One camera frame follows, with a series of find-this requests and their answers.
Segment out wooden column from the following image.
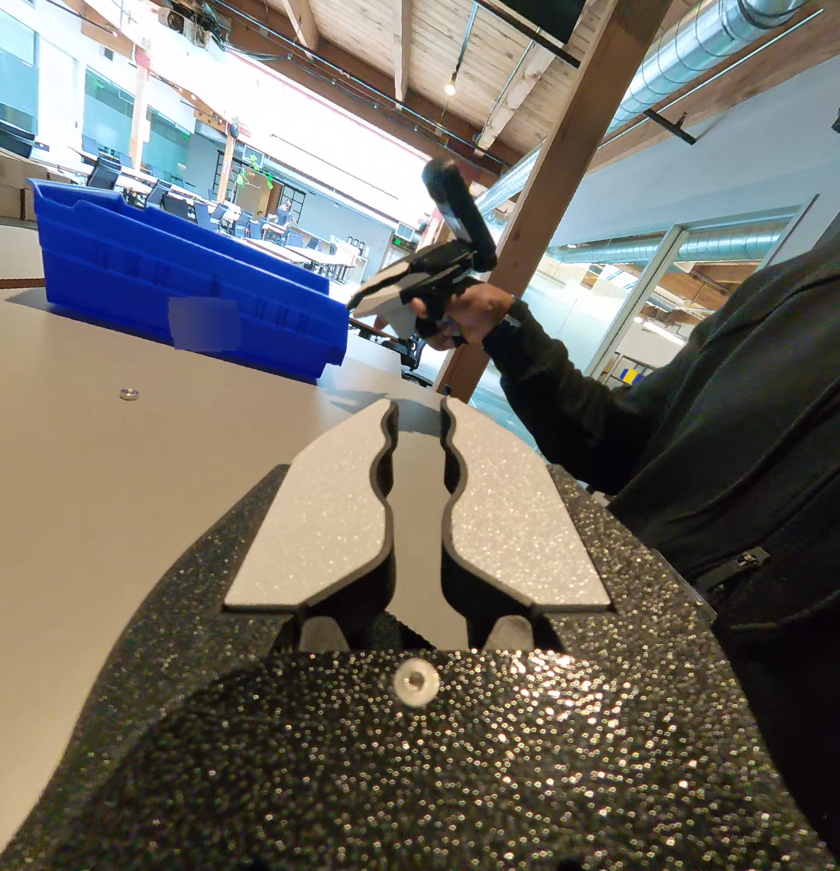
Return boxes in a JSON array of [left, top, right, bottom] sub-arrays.
[[434, 0, 673, 402]]

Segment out hanging ceiling lamp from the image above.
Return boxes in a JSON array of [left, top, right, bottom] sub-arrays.
[[444, 0, 479, 96]]

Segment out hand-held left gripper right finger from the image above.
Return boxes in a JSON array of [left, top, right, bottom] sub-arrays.
[[439, 396, 613, 651]]

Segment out silver ventilation duct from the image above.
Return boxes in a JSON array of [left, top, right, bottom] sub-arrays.
[[474, 0, 812, 213], [549, 216, 798, 268]]

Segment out large black screen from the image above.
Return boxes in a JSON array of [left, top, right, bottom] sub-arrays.
[[474, 0, 587, 68]]

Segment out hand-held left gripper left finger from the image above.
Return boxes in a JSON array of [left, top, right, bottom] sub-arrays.
[[223, 399, 400, 651]]

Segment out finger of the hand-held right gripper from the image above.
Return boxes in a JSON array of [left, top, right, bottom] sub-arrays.
[[347, 263, 422, 314], [372, 288, 429, 337]]

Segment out person's right forearm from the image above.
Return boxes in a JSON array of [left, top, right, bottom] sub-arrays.
[[481, 299, 666, 498]]

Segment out ceiling mounted equipment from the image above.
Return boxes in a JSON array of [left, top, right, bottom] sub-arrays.
[[163, 3, 229, 50]]

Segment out rows of long tables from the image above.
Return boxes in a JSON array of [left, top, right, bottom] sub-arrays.
[[0, 136, 421, 280]]

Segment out blue plastic bin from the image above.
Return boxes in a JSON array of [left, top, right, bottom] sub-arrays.
[[35, 204, 351, 381], [27, 178, 331, 295]]

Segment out group of black chairs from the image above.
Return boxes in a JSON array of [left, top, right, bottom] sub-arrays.
[[0, 119, 366, 273]]

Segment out person's right hand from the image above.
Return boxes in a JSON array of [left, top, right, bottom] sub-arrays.
[[410, 282, 516, 351]]

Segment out person's dark jacket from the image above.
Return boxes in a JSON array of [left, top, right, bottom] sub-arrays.
[[583, 235, 840, 851]]

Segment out brown cardboard box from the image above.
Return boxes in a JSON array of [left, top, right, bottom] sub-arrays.
[[0, 150, 36, 222]]

